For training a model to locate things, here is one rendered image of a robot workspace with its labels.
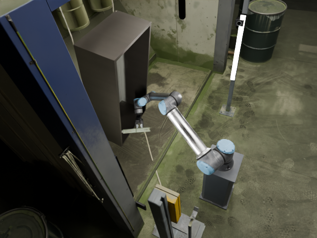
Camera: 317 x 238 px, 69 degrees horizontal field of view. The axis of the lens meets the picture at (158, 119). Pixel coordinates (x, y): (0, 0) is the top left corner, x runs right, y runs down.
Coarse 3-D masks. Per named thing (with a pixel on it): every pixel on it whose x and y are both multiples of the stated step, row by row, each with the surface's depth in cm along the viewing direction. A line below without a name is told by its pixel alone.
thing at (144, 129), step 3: (123, 129) 259; (126, 129) 258; (129, 129) 258; (132, 129) 257; (135, 129) 257; (138, 129) 257; (141, 129) 256; (144, 129) 254; (123, 132) 258; (126, 132) 258; (129, 132) 258; (132, 132) 257; (135, 132) 257
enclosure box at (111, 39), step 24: (120, 24) 192; (144, 24) 195; (96, 48) 170; (120, 48) 173; (144, 48) 222; (96, 72) 182; (120, 72) 262; (144, 72) 246; (96, 96) 207; (120, 96) 291; (120, 120) 223; (120, 144) 256
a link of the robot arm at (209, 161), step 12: (168, 96) 204; (168, 108) 197; (180, 120) 195; (180, 132) 196; (192, 132) 193; (192, 144) 192; (204, 144) 193; (204, 156) 187; (216, 156) 188; (204, 168) 187; (216, 168) 187
